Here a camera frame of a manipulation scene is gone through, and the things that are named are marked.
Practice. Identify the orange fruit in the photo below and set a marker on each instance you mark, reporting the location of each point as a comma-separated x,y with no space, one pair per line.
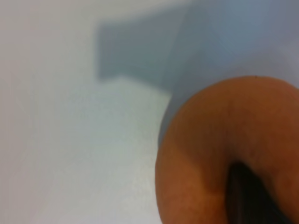
210,130

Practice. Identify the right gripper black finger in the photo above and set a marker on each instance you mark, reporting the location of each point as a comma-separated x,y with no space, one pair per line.
247,200

